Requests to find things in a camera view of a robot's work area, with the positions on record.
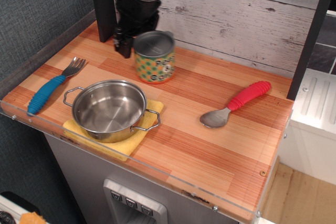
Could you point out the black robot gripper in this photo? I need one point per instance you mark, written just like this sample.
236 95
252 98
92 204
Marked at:
136 17

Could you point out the peas and carrots can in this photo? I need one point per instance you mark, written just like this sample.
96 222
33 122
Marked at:
154 54

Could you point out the stainless steel pot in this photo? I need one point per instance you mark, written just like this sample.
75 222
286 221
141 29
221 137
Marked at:
111 110

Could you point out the yellow cloth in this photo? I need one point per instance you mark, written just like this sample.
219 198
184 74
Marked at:
119 150

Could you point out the clear acrylic edge guard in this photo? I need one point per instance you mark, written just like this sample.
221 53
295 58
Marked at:
203 196

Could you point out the grey toy fridge cabinet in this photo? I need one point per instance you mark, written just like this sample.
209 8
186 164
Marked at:
85 173

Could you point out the silver dispenser panel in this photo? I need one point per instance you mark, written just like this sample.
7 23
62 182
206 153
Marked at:
129 206

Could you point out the orange and black object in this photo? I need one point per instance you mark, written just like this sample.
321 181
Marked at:
15 209

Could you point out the white toy sink unit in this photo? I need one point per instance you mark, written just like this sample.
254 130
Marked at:
308 143

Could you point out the dark left post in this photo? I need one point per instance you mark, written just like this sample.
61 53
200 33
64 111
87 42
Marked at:
106 18

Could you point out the dark post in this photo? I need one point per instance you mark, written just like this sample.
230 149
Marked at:
312 36
106 18

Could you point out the blue handled fork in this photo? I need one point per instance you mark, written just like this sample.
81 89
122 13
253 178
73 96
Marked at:
40 98

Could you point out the red handled spoon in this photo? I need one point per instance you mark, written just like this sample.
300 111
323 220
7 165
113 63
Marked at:
218 118

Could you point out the dark right post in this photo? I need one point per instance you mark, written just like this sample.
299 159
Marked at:
312 36

